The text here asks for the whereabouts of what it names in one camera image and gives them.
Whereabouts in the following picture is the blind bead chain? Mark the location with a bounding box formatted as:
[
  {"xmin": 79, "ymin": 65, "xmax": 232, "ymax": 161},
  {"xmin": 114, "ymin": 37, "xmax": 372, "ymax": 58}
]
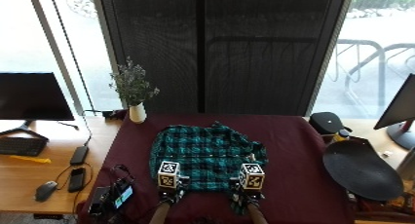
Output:
[{"xmin": 45, "ymin": 0, "xmax": 97, "ymax": 112}]

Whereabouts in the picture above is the grey window frame post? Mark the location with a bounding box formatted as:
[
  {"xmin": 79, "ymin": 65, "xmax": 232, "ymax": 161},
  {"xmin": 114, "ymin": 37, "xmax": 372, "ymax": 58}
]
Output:
[{"xmin": 25, "ymin": 0, "xmax": 86, "ymax": 117}]

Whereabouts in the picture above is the black computer mouse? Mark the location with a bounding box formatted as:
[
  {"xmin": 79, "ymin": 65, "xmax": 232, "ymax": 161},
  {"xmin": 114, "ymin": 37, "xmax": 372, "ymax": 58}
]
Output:
[{"xmin": 33, "ymin": 180, "xmax": 59, "ymax": 204}]

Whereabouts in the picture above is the black adapter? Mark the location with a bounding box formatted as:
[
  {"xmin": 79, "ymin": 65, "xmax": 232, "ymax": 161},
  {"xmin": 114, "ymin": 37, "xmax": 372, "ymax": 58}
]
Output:
[{"xmin": 99, "ymin": 109, "xmax": 130, "ymax": 121}]

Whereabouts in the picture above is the white left marker cube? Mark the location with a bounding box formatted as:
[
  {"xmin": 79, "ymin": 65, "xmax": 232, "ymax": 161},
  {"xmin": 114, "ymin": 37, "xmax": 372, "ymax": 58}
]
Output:
[{"xmin": 155, "ymin": 160, "xmax": 182, "ymax": 190}]

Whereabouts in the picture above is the black round case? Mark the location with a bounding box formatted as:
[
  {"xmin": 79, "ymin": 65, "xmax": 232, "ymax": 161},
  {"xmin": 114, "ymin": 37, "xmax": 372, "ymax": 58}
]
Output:
[{"xmin": 307, "ymin": 111, "xmax": 353, "ymax": 136}]

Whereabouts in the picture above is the black phone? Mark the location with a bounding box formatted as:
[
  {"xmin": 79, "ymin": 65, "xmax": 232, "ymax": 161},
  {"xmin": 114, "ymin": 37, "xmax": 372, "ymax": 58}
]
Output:
[{"xmin": 66, "ymin": 167, "xmax": 86, "ymax": 194}]

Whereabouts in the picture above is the black keyboard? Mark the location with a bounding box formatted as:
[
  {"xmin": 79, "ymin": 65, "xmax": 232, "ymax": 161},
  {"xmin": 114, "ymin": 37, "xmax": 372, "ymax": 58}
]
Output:
[{"xmin": 0, "ymin": 136, "xmax": 49, "ymax": 158}]

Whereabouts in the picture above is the black monitor with round base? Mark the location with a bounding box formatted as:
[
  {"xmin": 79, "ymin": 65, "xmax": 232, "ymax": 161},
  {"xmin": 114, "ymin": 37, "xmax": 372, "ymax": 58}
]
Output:
[{"xmin": 372, "ymin": 72, "xmax": 415, "ymax": 151}]

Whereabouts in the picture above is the black power bank cable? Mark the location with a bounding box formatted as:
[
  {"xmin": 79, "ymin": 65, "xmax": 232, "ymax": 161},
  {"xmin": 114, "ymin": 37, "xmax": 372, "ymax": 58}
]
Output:
[{"xmin": 79, "ymin": 114, "xmax": 94, "ymax": 148}]

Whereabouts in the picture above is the yellow bottle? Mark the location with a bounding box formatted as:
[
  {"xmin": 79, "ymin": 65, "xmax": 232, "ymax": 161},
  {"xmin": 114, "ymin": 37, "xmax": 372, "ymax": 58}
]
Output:
[{"xmin": 332, "ymin": 129, "xmax": 351, "ymax": 144}]

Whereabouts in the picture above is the black cable bundle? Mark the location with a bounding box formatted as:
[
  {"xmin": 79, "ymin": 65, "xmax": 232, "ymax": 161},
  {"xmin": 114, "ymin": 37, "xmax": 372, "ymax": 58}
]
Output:
[{"xmin": 109, "ymin": 164, "xmax": 137, "ymax": 187}]

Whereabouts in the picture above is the yellow strip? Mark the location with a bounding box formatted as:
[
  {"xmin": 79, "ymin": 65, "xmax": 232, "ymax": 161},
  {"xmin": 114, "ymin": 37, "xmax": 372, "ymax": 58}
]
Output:
[{"xmin": 8, "ymin": 154, "xmax": 53, "ymax": 165}]

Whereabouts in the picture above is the small-flowered green bouquet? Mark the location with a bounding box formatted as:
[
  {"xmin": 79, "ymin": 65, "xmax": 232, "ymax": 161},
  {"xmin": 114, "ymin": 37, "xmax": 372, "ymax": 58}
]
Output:
[{"xmin": 107, "ymin": 56, "xmax": 162, "ymax": 107}]

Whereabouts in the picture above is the metal bicycle rack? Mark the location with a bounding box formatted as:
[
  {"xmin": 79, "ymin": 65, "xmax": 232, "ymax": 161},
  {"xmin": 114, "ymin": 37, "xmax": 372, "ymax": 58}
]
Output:
[{"xmin": 327, "ymin": 38, "xmax": 415, "ymax": 119}]

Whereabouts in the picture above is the white vase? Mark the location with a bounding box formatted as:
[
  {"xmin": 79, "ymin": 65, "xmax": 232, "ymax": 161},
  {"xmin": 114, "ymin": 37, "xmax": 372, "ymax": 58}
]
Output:
[{"xmin": 127, "ymin": 101, "xmax": 149, "ymax": 125}]

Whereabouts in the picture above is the green plaid shirt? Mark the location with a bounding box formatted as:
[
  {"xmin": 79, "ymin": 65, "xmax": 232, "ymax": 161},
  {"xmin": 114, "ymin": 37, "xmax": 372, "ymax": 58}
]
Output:
[{"xmin": 147, "ymin": 121, "xmax": 270, "ymax": 216}]

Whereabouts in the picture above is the white marker cube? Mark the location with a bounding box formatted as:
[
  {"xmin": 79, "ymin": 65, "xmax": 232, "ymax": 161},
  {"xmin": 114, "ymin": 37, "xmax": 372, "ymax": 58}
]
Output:
[
  {"xmin": 236, "ymin": 163, "xmax": 266, "ymax": 191},
  {"xmin": 155, "ymin": 160, "xmax": 182, "ymax": 190}
]

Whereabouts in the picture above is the dark mesh window blind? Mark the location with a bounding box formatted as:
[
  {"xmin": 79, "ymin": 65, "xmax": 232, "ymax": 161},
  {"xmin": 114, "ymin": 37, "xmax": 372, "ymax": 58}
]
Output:
[{"xmin": 91, "ymin": 0, "xmax": 349, "ymax": 117}]

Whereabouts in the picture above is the black mouse cable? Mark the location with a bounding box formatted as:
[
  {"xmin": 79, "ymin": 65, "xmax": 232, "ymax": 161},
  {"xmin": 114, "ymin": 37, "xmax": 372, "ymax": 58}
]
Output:
[{"xmin": 54, "ymin": 161, "xmax": 94, "ymax": 216}]

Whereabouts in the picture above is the phone with lit screen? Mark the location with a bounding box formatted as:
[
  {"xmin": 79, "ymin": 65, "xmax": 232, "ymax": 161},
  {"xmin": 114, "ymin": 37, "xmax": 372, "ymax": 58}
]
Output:
[{"xmin": 111, "ymin": 183, "xmax": 135, "ymax": 210}]

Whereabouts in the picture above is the maroon tablecloth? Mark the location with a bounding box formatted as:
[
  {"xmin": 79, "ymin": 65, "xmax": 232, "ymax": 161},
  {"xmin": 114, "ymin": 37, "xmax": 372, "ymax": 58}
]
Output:
[{"xmin": 77, "ymin": 112, "xmax": 356, "ymax": 224}]

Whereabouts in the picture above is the person's right hand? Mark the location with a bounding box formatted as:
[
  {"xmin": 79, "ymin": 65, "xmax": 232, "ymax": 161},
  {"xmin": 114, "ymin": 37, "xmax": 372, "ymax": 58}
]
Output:
[{"xmin": 228, "ymin": 176, "xmax": 266, "ymax": 206}]

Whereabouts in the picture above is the black box device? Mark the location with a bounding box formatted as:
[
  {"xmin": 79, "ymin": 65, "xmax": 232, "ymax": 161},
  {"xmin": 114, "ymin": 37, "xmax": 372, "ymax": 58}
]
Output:
[{"xmin": 86, "ymin": 185, "xmax": 113, "ymax": 216}]

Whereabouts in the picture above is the black monitor with V-shaped stand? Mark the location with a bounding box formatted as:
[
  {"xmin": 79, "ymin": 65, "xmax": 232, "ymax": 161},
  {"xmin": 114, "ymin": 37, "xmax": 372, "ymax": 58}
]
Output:
[{"xmin": 0, "ymin": 71, "xmax": 77, "ymax": 142}]

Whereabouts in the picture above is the white right marker cube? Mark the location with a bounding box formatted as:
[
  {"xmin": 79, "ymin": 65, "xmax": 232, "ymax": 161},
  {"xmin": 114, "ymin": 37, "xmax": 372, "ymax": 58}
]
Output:
[{"xmin": 236, "ymin": 163, "xmax": 266, "ymax": 191}]

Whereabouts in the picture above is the person's left hand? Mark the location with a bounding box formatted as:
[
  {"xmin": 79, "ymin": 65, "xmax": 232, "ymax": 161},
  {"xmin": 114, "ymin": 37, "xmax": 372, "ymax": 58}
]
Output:
[{"xmin": 155, "ymin": 174, "xmax": 191, "ymax": 205}]

